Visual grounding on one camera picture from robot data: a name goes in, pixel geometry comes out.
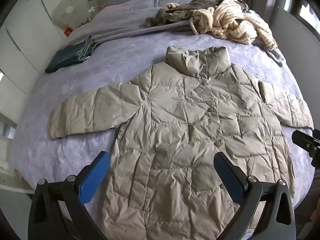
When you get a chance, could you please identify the purple embossed fleece blanket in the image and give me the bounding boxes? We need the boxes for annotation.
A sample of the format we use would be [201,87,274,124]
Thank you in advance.
[11,27,317,240]

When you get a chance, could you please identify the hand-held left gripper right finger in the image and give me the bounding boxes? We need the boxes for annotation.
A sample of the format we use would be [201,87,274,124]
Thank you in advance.
[214,151,297,240]

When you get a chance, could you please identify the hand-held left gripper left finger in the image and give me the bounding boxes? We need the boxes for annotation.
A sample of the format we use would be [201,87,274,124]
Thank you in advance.
[28,151,112,240]

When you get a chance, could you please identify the white wardrobe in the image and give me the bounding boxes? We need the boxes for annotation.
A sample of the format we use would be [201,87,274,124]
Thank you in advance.
[0,0,68,120]

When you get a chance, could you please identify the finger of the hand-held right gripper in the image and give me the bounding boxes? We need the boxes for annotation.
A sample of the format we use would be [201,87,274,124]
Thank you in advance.
[292,129,320,168]

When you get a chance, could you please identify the plain lilac-grey blanket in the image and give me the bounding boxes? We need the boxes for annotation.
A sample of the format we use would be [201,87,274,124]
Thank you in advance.
[66,0,285,67]

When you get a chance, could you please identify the window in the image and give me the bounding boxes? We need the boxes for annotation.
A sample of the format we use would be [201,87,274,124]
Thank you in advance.
[287,0,320,33]

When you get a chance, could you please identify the cream striped fleece robe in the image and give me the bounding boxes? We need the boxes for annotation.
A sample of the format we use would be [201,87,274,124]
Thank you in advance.
[164,0,278,49]

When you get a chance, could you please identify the folded dark jeans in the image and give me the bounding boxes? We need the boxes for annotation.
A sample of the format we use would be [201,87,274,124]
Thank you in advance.
[45,34,102,74]

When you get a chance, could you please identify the grey-brown fleece garment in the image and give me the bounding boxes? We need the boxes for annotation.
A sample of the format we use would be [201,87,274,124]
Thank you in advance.
[146,0,225,28]

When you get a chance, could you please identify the white standing fan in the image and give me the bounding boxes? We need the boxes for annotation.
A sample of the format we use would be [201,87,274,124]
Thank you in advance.
[54,0,82,30]

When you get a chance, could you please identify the beige quilted puffer jacket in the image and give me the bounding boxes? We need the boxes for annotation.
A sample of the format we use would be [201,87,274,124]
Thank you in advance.
[49,46,314,240]

